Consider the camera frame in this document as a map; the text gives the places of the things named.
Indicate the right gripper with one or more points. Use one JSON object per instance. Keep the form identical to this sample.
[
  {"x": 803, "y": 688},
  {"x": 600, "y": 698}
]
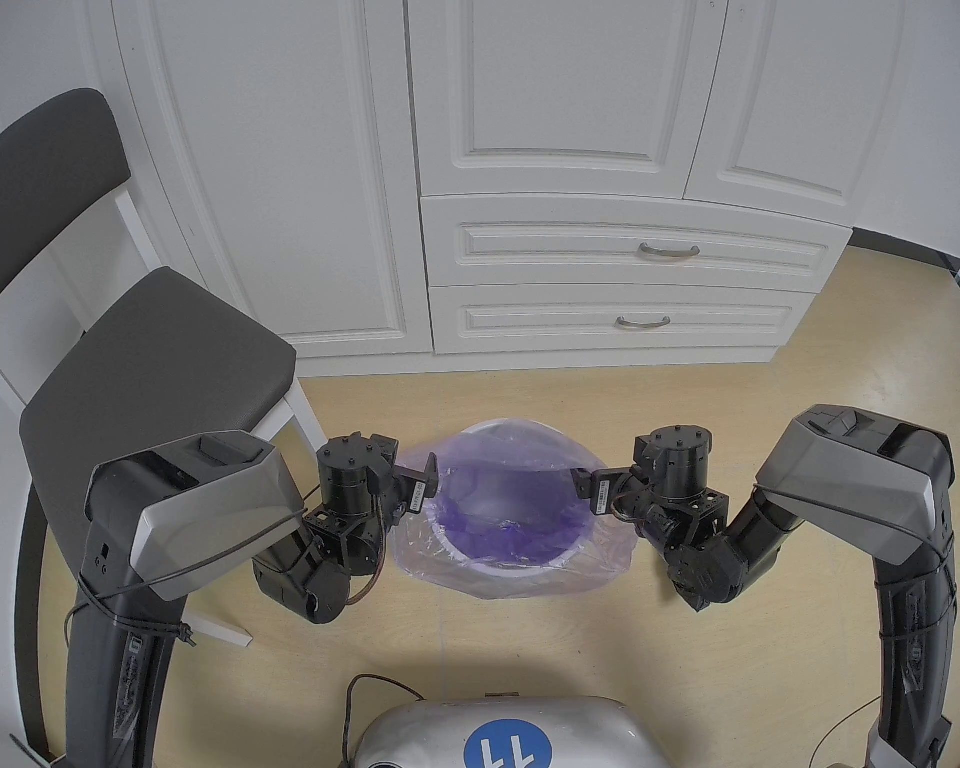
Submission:
[{"x": 622, "y": 491}]

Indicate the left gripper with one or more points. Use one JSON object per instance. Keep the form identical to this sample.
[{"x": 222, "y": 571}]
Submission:
[{"x": 420, "y": 487}]

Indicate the purple plastic bag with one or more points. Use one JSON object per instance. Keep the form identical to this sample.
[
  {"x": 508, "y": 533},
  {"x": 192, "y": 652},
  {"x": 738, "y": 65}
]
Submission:
[{"x": 487, "y": 517}]

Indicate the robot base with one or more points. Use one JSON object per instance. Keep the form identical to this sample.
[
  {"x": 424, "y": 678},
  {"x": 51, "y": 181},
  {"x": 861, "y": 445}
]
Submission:
[{"x": 517, "y": 735}]

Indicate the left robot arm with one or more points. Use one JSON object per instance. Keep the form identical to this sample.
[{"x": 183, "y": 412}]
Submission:
[{"x": 210, "y": 495}]

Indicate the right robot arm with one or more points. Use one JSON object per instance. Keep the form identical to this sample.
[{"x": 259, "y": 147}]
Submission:
[{"x": 840, "y": 480}]

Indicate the white trash bin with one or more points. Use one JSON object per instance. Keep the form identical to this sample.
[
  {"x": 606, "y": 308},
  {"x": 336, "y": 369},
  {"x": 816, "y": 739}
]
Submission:
[{"x": 517, "y": 564}]

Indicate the white wardrobe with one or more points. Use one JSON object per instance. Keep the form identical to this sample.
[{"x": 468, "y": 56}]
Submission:
[{"x": 562, "y": 225}]

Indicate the white chair with grey cushions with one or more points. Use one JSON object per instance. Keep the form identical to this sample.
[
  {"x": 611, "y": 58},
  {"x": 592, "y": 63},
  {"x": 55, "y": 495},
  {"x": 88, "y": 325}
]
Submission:
[{"x": 165, "y": 360}]

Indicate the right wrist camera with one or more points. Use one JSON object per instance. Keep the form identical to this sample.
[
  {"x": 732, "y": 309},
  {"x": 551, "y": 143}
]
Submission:
[{"x": 642, "y": 450}]

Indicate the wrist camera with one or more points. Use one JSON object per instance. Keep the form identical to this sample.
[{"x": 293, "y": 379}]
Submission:
[
  {"x": 642, "y": 450},
  {"x": 381, "y": 450}
]

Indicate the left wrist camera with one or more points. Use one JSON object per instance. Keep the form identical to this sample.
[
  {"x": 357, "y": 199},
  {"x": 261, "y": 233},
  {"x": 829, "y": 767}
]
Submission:
[{"x": 381, "y": 450}]

